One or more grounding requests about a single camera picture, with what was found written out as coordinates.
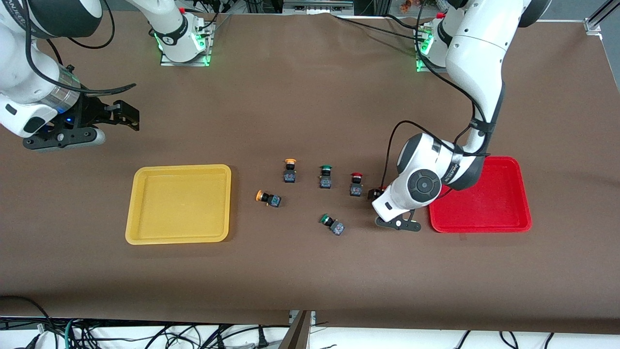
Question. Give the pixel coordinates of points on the aluminium corner profile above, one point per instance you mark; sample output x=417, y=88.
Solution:
x=593, y=24

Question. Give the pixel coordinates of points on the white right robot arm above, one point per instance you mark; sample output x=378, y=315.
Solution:
x=19, y=63

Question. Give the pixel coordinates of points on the yellow plastic tray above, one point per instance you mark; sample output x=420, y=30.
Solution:
x=179, y=203

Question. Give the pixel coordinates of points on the yellow push button switch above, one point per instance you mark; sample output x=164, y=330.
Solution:
x=289, y=174
x=271, y=198

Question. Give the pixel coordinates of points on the red plastic tray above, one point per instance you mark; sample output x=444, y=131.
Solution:
x=494, y=203

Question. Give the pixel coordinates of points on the green push button switch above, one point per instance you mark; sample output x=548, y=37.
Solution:
x=325, y=180
x=334, y=226

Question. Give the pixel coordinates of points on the orange background object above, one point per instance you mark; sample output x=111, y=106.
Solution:
x=409, y=6

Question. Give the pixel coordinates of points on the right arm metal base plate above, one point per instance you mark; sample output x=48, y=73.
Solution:
x=206, y=60

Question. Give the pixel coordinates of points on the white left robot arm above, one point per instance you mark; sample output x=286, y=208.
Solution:
x=479, y=58

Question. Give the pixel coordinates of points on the silver metal bracket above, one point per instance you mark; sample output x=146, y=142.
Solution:
x=313, y=317

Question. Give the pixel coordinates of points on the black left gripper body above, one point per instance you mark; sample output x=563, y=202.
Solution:
x=374, y=194

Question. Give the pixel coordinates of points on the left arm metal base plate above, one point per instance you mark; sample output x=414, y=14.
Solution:
x=421, y=68

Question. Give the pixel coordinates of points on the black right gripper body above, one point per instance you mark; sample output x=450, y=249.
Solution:
x=90, y=112

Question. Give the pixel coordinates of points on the dark brown beam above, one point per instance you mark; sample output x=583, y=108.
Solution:
x=298, y=337

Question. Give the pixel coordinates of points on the silver metal rail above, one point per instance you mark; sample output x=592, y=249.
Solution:
x=315, y=6

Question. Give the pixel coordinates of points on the black power plug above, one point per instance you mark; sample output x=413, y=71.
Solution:
x=262, y=339

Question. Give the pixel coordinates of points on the brown table cover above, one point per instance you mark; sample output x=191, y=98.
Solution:
x=310, y=271

